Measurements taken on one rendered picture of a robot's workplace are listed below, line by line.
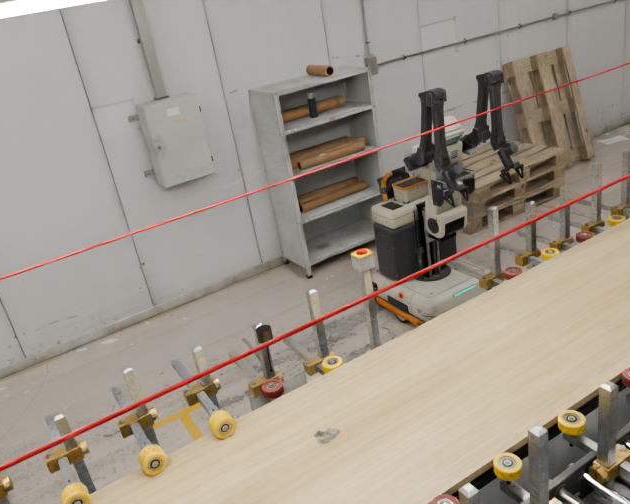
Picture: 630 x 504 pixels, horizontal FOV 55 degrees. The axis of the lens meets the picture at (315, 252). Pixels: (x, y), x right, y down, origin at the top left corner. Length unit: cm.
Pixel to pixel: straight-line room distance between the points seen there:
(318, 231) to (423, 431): 369
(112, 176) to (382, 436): 327
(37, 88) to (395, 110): 305
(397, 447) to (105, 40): 353
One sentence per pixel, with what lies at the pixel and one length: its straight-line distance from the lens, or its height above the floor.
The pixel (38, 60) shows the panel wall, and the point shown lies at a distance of 459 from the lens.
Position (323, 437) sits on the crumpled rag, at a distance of 206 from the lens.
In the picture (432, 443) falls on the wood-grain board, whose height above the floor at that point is 90.
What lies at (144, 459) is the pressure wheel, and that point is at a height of 97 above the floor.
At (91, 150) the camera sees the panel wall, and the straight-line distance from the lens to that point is 469.
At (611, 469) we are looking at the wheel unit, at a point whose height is 86.
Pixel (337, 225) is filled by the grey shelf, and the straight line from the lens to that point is 564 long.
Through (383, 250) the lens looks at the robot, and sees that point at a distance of 419.
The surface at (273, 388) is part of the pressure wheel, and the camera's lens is 234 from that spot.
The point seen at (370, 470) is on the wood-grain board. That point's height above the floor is 90.
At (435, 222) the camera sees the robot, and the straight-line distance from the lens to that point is 389.
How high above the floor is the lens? 227
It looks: 24 degrees down
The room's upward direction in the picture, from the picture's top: 10 degrees counter-clockwise
